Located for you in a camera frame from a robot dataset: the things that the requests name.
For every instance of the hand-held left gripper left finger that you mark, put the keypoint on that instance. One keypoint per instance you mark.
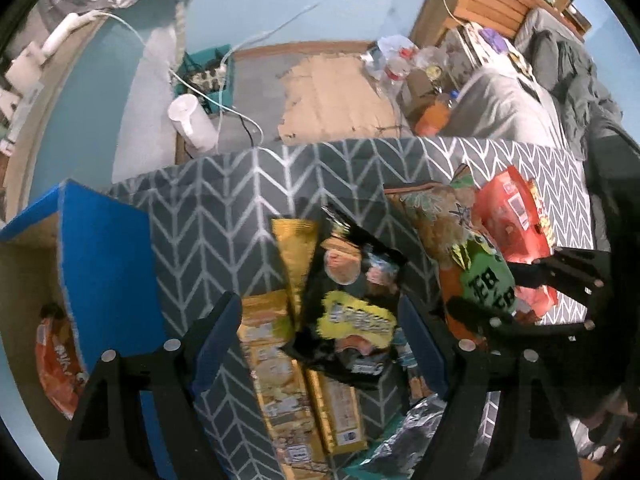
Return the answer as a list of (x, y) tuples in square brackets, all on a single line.
[(220, 342)]

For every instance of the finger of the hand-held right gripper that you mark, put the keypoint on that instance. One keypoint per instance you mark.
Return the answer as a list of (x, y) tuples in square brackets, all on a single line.
[(575, 272), (525, 335)]

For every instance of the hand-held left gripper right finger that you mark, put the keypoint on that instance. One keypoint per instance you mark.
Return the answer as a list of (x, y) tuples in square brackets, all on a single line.
[(425, 347)]

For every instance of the black snack packet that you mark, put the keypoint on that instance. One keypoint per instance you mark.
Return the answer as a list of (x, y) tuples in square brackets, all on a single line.
[(350, 310)]

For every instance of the silver teal snack packet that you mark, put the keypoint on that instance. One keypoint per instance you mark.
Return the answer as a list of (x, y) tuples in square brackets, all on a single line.
[(410, 440)]

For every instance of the green orange snack packet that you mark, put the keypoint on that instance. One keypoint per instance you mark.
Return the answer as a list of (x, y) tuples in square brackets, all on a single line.
[(440, 230)]

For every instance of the blue cardboard box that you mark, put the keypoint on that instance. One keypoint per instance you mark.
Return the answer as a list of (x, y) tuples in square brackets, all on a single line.
[(105, 260)]

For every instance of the yellow red snack packet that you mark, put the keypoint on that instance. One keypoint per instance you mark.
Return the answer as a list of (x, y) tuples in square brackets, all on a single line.
[(542, 215)]

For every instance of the gold snack packet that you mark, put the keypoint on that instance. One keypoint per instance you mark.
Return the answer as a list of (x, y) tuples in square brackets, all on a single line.
[(295, 250), (275, 385)]

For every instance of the grey chevron tablecloth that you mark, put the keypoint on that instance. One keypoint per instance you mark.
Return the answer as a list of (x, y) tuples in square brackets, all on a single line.
[(215, 220)]

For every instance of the grey jacket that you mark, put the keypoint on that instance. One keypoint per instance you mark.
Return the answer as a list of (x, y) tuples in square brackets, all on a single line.
[(575, 75)]

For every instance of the orange drink bottle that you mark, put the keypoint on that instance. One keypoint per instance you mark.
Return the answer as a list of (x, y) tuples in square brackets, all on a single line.
[(434, 117)]

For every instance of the white plastic jug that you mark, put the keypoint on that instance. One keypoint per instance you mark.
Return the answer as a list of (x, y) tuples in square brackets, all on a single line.
[(192, 127)]

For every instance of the teal plastic basket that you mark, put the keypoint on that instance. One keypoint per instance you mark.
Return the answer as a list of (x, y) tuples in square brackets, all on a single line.
[(222, 95)]

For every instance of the purple object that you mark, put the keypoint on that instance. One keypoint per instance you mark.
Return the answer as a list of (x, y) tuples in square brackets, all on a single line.
[(492, 35)]

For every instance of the flat cardboard sheet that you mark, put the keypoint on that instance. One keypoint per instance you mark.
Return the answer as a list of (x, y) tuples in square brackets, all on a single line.
[(335, 100)]

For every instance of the white power strip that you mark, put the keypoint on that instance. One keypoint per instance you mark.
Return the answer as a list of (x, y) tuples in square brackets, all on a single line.
[(207, 77)]

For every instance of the clear plastic bottle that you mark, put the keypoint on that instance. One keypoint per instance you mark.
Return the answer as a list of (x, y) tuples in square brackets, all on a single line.
[(395, 52)]

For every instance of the white handheld appliance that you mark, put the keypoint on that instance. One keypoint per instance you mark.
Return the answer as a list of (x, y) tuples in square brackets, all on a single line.
[(55, 40)]

